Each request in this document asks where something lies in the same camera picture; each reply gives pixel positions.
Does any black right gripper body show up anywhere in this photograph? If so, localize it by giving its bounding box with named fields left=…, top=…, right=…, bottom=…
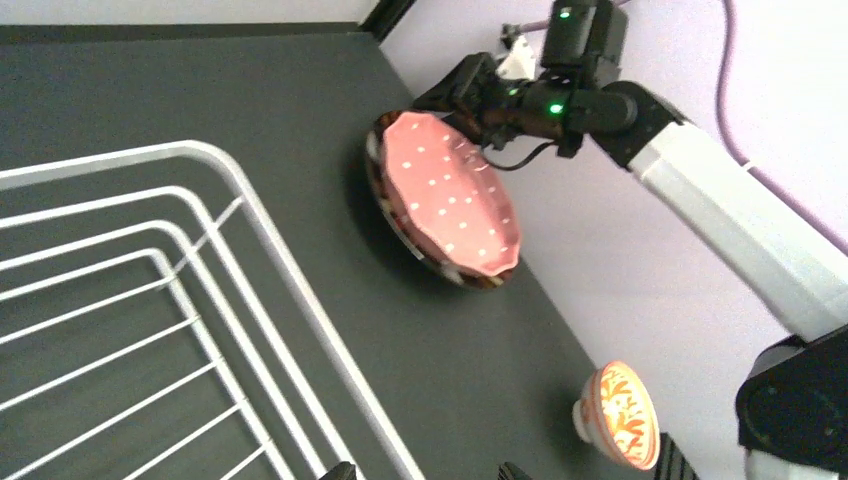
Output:
left=412, top=52, right=529, bottom=147

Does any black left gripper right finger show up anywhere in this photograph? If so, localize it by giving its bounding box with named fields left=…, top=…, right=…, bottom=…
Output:
left=498, top=462, right=532, bottom=480

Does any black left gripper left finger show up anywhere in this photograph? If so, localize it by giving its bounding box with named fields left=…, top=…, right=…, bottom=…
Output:
left=318, top=461, right=358, bottom=480

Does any pink polka dot plate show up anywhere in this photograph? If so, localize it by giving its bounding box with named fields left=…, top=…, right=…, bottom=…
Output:
left=381, top=111, right=522, bottom=279

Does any dark striped plate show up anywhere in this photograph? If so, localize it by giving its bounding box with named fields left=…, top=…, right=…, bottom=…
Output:
left=364, top=109, right=519, bottom=291

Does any white wire dish rack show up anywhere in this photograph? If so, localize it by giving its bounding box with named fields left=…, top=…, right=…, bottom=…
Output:
left=1, top=141, right=424, bottom=479

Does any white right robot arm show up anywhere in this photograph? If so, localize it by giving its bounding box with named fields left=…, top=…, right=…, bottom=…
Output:
left=414, top=1, right=847, bottom=479

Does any orange floral bowl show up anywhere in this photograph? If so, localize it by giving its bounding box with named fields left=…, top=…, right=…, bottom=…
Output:
left=572, top=361, right=661, bottom=471

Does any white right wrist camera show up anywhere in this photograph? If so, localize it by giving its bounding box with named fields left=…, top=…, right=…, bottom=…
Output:
left=496, top=35, right=537, bottom=81

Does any black right frame post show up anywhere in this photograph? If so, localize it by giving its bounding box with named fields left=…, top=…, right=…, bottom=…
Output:
left=359, top=0, right=416, bottom=43

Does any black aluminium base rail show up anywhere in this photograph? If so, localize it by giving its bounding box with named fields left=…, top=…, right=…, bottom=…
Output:
left=653, top=432, right=699, bottom=480

